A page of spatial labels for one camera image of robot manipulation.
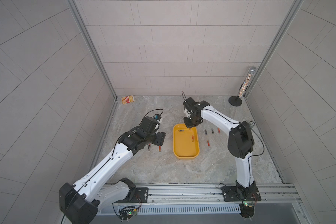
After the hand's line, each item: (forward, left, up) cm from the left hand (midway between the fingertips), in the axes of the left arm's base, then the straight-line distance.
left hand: (162, 133), depth 76 cm
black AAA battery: (+8, -29, -15) cm, 34 cm away
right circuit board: (-33, -43, -16) cm, 57 cm away
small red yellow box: (+39, +31, -14) cm, 52 cm away
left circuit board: (-34, +16, -19) cm, 42 cm away
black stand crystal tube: (+38, -57, -13) cm, 70 cm away
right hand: (+12, -16, -10) cm, 22 cm away
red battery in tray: (+6, -19, -16) cm, 26 cm away
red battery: (+2, -30, -17) cm, 34 cm away
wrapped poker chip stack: (+15, -61, -12) cm, 64 cm away
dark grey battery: (+11, -12, -15) cm, 22 cm away
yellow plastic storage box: (+3, -15, -17) cm, 22 cm away
